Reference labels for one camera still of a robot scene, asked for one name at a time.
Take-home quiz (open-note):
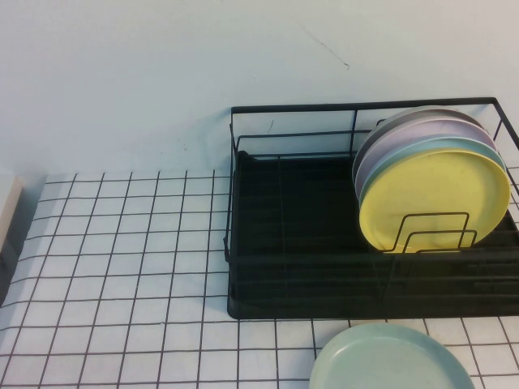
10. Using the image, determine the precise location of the white grid-pattern tablecloth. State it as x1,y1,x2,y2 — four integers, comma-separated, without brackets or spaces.
0,169,519,389

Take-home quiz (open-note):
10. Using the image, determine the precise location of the light blue plate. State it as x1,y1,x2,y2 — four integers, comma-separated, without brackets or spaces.
358,136,508,202

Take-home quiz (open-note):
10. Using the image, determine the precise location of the beige wooden board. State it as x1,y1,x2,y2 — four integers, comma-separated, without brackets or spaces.
0,175,27,261

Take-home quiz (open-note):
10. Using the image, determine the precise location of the black wire dish rack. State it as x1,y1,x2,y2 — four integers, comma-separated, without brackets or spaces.
221,96,519,321

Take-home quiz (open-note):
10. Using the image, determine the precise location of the mint green plate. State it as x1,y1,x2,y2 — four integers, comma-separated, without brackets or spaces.
308,323,476,389

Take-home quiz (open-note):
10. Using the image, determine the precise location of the lilac plate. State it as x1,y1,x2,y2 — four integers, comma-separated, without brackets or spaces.
353,117,498,196

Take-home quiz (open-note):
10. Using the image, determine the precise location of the grey plate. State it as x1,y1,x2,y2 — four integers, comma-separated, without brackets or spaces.
351,105,486,184

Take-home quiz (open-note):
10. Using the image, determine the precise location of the black drip tray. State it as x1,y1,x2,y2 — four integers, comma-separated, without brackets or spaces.
229,150,519,321

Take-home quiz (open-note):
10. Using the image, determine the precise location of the yellow plate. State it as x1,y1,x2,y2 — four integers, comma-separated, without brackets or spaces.
358,147,513,254

